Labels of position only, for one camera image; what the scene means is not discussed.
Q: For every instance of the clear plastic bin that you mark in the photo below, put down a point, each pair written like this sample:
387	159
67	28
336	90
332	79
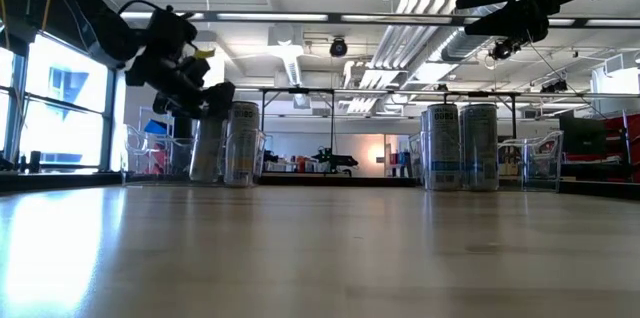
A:
540	168
135	148

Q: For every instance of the Celsius Arctic Vibe can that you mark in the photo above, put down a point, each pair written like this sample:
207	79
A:
479	148
423	148
442	148

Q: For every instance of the window frame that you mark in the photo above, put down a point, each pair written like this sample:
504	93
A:
15	108

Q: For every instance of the white ceiling fixture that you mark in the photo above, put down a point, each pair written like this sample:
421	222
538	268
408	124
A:
287	53

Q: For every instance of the silver ceiling duct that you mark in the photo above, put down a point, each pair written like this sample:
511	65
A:
460	45

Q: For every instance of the red storage shelves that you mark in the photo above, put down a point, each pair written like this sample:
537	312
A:
625	130

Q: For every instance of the black monitor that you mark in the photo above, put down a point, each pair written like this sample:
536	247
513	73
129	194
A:
582	135

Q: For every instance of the small yellow tag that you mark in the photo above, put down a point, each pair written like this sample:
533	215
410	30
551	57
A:
204	53

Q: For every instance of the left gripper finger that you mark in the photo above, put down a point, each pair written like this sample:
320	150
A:
220	100
175	107

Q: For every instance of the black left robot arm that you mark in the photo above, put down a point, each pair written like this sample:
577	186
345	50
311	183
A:
95	13

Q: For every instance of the background black robot arm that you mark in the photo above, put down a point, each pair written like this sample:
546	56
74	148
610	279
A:
335	160

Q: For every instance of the red and blue boxes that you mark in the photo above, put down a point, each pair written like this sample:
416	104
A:
400	159

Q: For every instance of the round black ceiling camera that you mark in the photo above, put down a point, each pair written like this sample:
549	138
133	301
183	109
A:
338	48

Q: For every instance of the blue object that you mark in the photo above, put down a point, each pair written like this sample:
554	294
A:
156	127

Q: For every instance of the black aluminium table frame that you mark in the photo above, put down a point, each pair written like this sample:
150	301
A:
325	180

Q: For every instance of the black ceiling spotlight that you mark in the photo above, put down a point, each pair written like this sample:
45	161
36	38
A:
502	50
555	86

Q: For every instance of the white ceiling baffles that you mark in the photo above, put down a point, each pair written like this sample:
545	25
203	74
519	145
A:
390	78

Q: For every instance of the black upright post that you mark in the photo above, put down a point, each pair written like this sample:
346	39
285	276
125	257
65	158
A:
182	143

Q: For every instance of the long ceiling light bar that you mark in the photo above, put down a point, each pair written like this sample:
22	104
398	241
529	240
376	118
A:
275	17

